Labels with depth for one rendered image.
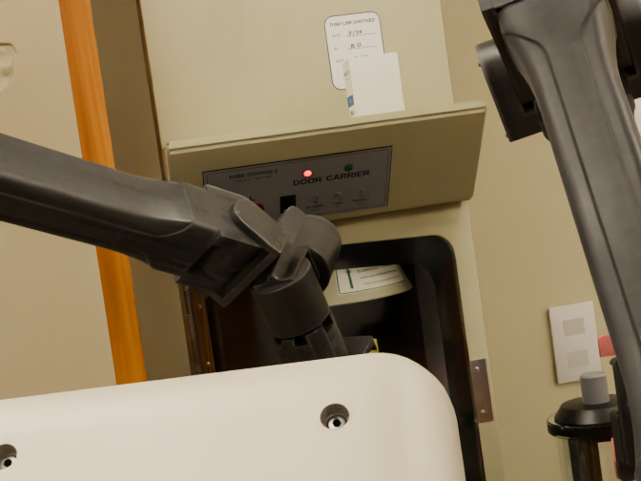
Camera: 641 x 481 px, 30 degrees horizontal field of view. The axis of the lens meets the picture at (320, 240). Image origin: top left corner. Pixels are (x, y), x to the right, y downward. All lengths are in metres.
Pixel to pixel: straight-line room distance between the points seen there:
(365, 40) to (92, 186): 0.47
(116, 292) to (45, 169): 0.29
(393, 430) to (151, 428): 0.09
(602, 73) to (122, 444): 0.36
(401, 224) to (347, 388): 0.86
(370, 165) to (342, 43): 0.15
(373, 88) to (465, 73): 0.57
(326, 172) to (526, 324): 0.67
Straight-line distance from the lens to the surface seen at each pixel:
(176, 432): 0.44
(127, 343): 1.18
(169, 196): 0.97
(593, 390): 1.30
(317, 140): 1.17
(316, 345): 1.03
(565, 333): 1.82
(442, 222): 1.31
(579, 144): 0.66
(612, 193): 0.64
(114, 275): 1.17
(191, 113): 1.27
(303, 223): 1.09
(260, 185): 1.20
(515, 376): 1.81
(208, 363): 1.25
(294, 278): 1.01
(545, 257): 1.81
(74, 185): 0.92
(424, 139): 1.21
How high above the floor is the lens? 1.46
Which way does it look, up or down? 3 degrees down
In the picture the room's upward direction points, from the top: 8 degrees counter-clockwise
